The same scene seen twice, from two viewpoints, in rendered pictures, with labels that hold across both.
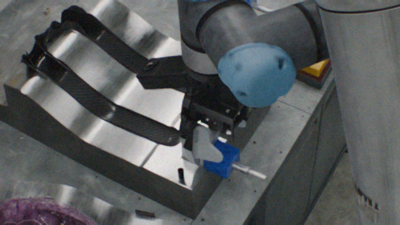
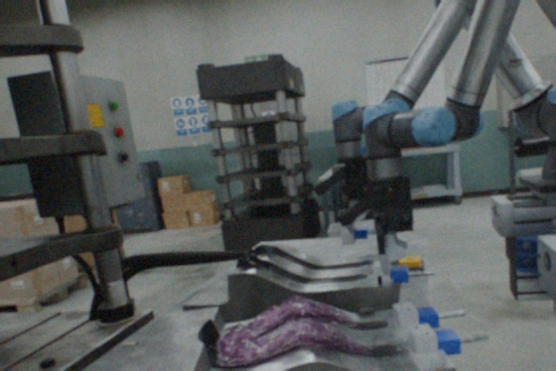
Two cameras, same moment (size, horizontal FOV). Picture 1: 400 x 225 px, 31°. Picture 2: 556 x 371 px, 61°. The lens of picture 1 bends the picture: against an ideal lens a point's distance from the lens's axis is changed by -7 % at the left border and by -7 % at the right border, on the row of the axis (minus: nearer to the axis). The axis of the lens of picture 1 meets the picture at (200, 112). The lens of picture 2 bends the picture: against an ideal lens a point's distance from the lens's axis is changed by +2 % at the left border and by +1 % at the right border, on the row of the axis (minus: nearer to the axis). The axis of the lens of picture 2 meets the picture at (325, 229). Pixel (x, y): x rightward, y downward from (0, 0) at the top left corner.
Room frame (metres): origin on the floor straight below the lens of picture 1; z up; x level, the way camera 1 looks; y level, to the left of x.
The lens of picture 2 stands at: (-0.21, 0.46, 1.22)
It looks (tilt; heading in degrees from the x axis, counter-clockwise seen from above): 11 degrees down; 340
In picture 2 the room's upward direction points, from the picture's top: 6 degrees counter-clockwise
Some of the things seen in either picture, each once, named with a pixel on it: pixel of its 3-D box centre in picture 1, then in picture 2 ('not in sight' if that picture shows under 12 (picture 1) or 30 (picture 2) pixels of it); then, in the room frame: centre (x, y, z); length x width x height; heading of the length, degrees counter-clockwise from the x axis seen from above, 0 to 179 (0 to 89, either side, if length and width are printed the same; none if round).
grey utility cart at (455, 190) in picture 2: not in sight; (420, 176); (5.73, -3.26, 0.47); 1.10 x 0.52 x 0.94; 70
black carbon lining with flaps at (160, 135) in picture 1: (106, 69); (299, 262); (0.86, 0.15, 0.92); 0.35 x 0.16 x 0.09; 57
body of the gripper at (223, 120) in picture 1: (217, 88); (391, 204); (0.68, -0.03, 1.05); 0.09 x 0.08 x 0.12; 57
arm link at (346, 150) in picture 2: not in sight; (348, 150); (1.00, -0.08, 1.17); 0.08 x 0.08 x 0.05
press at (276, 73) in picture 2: not in sight; (269, 158); (5.32, -0.92, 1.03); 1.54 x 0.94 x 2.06; 152
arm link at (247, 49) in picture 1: (259, 50); (426, 128); (0.60, -0.07, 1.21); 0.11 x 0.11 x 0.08; 21
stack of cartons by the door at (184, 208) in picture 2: not in sight; (190, 200); (7.59, -0.08, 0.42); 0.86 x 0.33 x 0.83; 62
